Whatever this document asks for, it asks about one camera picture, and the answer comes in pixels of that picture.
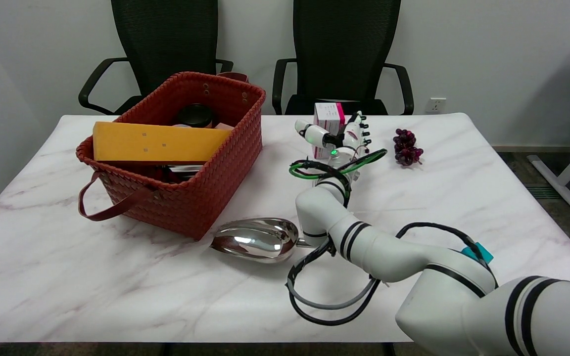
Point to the silver item in basket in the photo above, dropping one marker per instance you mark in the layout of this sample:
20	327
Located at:
186	170

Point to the white and pink paper box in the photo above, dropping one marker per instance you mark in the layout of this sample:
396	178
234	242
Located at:
327	111

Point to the shiny metal scoop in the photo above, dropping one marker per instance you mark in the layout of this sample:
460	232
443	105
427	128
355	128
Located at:
255	240

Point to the white wall socket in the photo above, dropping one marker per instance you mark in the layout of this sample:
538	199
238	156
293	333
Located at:
436	105

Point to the black round jar lid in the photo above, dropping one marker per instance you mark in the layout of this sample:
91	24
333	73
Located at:
196	115

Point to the white desk frame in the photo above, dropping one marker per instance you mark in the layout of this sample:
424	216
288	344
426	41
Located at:
569	173

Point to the black mesh office chair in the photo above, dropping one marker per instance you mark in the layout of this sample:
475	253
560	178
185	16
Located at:
166	39
347	44

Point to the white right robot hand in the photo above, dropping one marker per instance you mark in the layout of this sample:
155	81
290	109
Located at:
354	138

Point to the red woven basket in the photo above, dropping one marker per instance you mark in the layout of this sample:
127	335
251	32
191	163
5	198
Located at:
215	183

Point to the purple grape bunch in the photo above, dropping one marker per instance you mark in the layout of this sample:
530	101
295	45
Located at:
405	147

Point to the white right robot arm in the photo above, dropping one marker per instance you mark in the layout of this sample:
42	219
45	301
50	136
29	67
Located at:
389	252

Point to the teal cube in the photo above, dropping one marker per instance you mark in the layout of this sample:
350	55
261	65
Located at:
483	253

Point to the yellow flat box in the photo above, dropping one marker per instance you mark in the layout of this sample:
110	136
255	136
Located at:
156	142

